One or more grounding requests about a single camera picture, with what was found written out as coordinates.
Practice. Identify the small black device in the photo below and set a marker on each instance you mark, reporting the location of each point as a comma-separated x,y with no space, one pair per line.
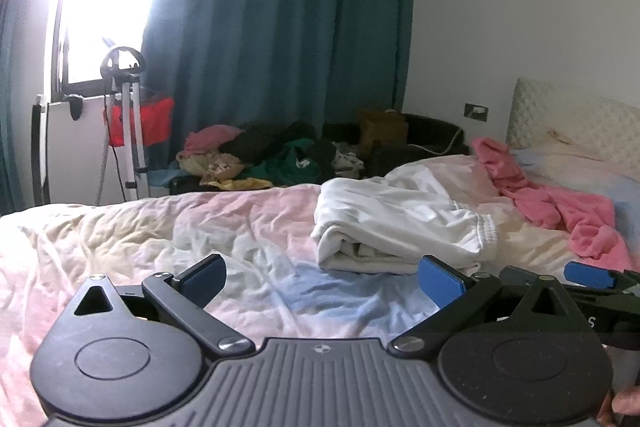
76,107

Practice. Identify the yellow garment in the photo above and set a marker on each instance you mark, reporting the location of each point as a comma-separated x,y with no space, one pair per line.
245,183

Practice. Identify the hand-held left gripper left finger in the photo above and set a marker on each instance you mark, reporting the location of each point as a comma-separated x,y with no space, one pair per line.
205,279

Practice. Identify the beige garment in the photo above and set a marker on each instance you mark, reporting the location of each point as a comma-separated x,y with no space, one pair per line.
215,167

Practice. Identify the person's right hand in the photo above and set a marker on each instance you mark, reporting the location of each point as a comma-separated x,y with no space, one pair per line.
629,399

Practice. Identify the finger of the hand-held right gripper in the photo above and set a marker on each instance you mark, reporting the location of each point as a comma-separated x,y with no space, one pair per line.
587,273
517,279

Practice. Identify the pastel pillow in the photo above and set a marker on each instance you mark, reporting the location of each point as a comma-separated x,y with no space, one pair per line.
590,172

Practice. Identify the green garment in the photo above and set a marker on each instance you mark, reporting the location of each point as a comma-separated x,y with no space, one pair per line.
280,167

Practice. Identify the white pants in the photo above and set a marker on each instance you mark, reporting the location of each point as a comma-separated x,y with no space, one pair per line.
400,217

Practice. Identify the pink garment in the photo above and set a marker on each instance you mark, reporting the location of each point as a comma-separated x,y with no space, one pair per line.
210,139

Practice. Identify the pink fleece robe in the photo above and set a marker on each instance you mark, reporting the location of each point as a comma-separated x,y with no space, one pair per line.
560,212

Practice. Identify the white quilted headboard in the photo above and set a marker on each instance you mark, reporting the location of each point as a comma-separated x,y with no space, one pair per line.
575,122

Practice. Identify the red bag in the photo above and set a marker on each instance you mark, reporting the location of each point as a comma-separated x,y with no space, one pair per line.
155,122

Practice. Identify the pastel patchwork duvet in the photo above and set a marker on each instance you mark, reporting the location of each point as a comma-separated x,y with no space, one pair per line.
150,232

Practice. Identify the brown box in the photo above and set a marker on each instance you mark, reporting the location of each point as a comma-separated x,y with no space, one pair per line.
382,127

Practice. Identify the white patterned garment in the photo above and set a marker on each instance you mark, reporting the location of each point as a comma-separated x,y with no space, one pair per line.
347,164

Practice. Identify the wide teal curtain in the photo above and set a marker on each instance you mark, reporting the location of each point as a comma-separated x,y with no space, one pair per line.
275,32

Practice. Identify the wall outlet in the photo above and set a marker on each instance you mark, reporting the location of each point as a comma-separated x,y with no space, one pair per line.
475,112

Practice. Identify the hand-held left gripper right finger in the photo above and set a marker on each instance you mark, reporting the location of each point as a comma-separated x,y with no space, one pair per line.
442,284

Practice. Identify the narrow teal curtain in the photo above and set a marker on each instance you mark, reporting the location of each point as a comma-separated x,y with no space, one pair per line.
10,167

